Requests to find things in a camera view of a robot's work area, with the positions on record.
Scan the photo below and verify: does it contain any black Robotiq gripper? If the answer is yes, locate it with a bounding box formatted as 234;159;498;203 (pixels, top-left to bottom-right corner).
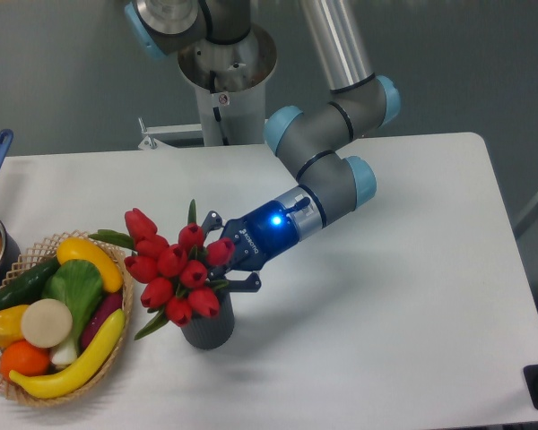
201;185;326;293

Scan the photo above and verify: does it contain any red tulip bouquet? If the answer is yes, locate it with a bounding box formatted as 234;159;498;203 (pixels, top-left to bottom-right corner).
90;201;235;340

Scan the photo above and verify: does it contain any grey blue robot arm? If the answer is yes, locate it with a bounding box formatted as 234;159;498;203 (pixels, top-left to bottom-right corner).
125;1;401;292

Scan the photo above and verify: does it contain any dark grey ribbed vase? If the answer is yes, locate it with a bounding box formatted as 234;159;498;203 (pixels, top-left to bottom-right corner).
181;293;235;350

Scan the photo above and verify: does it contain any purple sweet potato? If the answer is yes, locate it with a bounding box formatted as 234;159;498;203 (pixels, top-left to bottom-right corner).
80;292;123;350

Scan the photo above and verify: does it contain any green bok choy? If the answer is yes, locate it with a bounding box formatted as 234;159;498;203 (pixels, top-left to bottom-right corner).
41;260;103;369

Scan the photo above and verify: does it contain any yellow squash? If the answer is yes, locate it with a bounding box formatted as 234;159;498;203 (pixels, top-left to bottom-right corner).
56;236;124;293

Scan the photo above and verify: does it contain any beige round mushroom slice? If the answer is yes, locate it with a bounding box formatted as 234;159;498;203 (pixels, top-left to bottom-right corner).
21;298;73;348

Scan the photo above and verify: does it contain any dark green cucumber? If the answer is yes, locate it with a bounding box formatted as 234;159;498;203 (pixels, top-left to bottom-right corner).
0;258;60;311

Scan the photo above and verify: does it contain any yellow banana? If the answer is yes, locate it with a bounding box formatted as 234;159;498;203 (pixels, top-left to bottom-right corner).
9;309;126;400

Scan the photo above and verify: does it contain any orange fruit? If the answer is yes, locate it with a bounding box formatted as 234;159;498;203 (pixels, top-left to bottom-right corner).
0;340;50;379

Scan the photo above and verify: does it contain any yellow bell pepper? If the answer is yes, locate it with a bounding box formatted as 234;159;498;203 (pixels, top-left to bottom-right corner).
0;305;29;348

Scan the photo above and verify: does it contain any white metal base frame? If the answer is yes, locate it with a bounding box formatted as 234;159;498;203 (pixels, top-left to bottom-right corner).
137;116;267;151

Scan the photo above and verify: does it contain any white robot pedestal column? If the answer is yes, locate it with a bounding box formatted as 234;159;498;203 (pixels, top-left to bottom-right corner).
178;23;277;146

